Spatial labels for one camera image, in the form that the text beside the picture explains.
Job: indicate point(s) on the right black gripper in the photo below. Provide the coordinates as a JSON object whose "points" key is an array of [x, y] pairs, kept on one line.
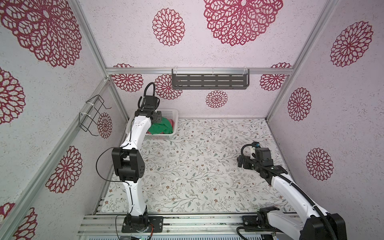
{"points": [[239, 161]]}

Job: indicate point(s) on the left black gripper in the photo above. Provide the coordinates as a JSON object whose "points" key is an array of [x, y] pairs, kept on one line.
{"points": [[158, 119]]}

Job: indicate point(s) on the green tank top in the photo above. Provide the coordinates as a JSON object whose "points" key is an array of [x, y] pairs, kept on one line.
{"points": [[164, 127]]}

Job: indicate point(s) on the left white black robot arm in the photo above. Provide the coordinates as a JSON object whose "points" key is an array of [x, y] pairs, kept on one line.
{"points": [[128, 163]]}

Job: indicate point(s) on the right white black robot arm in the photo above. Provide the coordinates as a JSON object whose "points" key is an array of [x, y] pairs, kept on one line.
{"points": [[315, 223]]}

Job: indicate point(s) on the pink red tank top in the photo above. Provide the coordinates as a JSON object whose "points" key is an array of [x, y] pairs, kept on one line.
{"points": [[171, 122]]}

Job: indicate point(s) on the white plastic laundry basket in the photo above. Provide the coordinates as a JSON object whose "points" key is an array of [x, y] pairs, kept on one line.
{"points": [[169, 114]]}

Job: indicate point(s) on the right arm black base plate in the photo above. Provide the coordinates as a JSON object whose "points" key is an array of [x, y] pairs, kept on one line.
{"points": [[260, 220]]}

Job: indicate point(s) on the black wire wall rack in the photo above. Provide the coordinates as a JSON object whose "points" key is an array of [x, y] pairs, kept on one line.
{"points": [[90, 116]]}

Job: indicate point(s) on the dark grey wall shelf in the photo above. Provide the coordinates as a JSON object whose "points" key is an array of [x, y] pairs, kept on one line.
{"points": [[210, 81]]}

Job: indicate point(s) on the aluminium front rail frame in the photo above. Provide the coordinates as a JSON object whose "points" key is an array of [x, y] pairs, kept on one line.
{"points": [[206, 226]]}

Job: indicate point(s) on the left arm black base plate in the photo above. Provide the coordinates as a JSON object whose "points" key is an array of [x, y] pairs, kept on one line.
{"points": [[143, 224]]}

